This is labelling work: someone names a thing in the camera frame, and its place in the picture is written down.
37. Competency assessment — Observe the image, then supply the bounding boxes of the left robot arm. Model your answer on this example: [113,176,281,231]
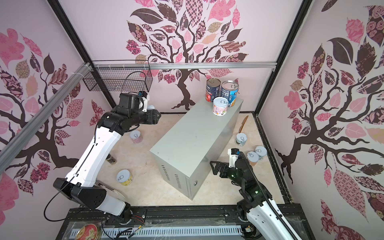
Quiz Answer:
[53,106,161,223]

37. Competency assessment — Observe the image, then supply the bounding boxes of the black base frame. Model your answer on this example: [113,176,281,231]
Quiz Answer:
[55,203,316,240]

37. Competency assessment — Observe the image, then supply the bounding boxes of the dark spice bottle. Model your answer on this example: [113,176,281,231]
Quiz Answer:
[106,154,117,165]

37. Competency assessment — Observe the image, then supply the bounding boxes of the grey metal cabinet box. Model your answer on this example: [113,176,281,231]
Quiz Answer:
[150,99,244,200]

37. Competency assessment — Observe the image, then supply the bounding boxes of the white small can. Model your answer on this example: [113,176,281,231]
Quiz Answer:
[235,133,248,147]

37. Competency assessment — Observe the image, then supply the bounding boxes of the aluminium rail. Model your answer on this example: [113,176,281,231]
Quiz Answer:
[1,63,92,172]
[94,62,277,70]

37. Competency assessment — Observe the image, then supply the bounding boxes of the yellow labelled can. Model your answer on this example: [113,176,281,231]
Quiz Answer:
[116,170,133,186]

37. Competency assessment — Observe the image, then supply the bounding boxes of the black wire basket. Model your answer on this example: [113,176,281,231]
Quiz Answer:
[83,60,154,93]

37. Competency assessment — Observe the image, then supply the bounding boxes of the orange labelled can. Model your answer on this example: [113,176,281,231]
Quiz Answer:
[247,151,260,166]

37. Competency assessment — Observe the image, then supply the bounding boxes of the dark tomato can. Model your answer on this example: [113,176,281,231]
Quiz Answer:
[206,78,221,103]

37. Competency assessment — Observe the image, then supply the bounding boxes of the aluminium rail left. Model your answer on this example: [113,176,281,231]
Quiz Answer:
[1,63,92,172]

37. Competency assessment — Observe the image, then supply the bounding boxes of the pink small can left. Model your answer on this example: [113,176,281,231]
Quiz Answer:
[130,130,143,144]

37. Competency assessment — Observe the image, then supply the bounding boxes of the large blue labelled can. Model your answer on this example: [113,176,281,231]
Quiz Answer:
[221,81,239,107]

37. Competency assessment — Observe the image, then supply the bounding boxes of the wooden handled knife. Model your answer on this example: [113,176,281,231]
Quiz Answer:
[238,116,249,133]

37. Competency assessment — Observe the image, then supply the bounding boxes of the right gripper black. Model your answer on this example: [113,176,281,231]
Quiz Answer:
[210,160,245,189]

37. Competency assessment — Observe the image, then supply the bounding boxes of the pink labelled can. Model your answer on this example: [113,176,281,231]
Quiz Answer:
[213,97,229,116]

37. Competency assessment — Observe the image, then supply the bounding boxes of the white vented cable duct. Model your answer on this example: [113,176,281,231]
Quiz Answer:
[70,225,244,240]

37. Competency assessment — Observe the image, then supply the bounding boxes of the metal tongs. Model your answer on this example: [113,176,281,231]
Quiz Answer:
[96,180,127,200]

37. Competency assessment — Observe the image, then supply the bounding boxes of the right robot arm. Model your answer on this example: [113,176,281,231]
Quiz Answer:
[210,159,301,240]

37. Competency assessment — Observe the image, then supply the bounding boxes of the red round tin lid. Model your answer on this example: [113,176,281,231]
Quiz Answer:
[75,224,101,240]

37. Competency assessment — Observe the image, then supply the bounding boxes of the aluminium rail back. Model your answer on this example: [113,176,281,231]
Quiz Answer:
[94,62,277,70]

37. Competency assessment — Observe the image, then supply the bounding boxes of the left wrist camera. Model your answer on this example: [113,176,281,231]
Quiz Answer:
[138,91,150,112]

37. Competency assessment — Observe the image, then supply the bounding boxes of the white can far right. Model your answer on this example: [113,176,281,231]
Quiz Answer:
[255,146,268,160]

